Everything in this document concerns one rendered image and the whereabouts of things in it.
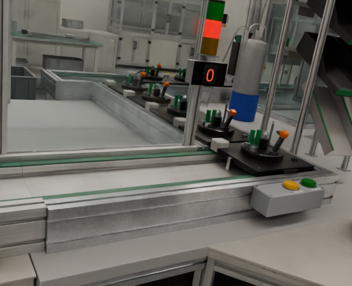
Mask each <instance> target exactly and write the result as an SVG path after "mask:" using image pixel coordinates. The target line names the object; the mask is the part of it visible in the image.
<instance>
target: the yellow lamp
mask: <svg viewBox="0 0 352 286"><path fill-rule="evenodd" d="M218 44H219V39H216V38H211V37H203V38H202V45H201V49H200V53H201V54H207V55H212V56H216V54H217V48H218Z"/></svg>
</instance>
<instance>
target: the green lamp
mask: <svg viewBox="0 0 352 286"><path fill-rule="evenodd" d="M224 7H225V4H224V3H218V2H208V6H207V13H206V19H209V20H217V21H223V14H224Z"/></svg>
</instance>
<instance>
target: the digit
mask: <svg viewBox="0 0 352 286"><path fill-rule="evenodd" d="M217 68H218V65H214V64H205V68H204V74H203V81H202V84H213V85H214V84H215V81H216V74H217Z"/></svg>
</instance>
